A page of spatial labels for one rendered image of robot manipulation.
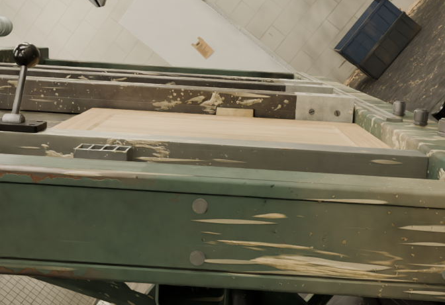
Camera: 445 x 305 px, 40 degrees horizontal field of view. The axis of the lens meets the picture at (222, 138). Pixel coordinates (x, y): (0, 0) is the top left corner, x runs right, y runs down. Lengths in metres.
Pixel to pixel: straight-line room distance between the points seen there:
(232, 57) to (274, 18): 1.47
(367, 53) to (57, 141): 4.78
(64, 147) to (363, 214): 0.43
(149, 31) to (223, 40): 0.62
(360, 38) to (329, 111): 4.18
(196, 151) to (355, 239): 0.30
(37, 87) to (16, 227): 0.78
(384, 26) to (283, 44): 1.35
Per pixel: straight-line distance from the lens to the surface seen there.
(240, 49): 5.11
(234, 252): 0.60
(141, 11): 5.20
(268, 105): 1.32
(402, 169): 0.86
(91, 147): 0.82
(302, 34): 6.50
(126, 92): 1.34
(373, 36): 5.52
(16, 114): 0.89
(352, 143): 1.06
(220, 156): 0.82
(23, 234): 0.63
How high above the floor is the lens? 1.20
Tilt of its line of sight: 5 degrees down
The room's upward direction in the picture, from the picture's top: 52 degrees counter-clockwise
